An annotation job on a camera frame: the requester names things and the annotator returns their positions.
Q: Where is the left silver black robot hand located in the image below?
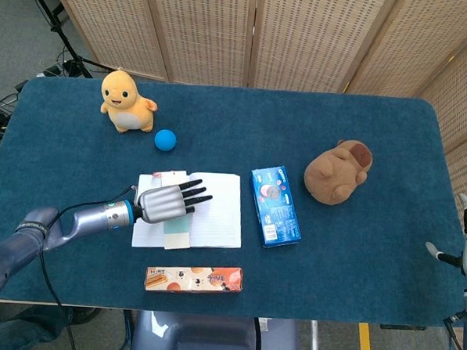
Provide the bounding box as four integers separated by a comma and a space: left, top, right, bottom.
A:
131, 175, 214, 227

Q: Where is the light blue paper card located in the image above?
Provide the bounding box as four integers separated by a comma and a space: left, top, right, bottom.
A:
147, 169, 196, 251

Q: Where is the open lined notebook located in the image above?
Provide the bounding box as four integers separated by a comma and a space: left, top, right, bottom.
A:
130, 168, 246, 254

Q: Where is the blue ball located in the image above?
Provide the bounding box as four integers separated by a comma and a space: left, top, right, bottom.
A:
153, 128, 178, 153

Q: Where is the orange egg roll snack box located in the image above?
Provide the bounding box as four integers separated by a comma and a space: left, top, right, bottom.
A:
145, 262, 246, 297

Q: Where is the yellow dinosaur plush toy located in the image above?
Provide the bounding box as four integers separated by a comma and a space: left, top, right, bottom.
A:
99, 69, 160, 135

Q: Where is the teal carpet table cover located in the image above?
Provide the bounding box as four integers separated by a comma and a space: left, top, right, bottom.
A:
0, 74, 467, 328

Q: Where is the blue Oreo cookie box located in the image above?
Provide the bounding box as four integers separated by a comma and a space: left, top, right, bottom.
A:
247, 164, 307, 250

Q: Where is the blue-grey robot torso base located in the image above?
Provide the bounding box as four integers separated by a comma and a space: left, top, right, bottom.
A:
129, 309, 304, 350

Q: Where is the brown capybara plush toy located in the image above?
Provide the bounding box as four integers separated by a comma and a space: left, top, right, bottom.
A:
302, 136, 375, 209

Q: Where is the black tripod stand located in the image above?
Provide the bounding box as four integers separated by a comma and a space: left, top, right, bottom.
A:
17, 0, 118, 80

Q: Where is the woven wooden folding screen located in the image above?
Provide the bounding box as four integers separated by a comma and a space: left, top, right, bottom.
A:
36, 0, 467, 219

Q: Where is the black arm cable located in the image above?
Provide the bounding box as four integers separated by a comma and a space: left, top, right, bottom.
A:
34, 179, 138, 350

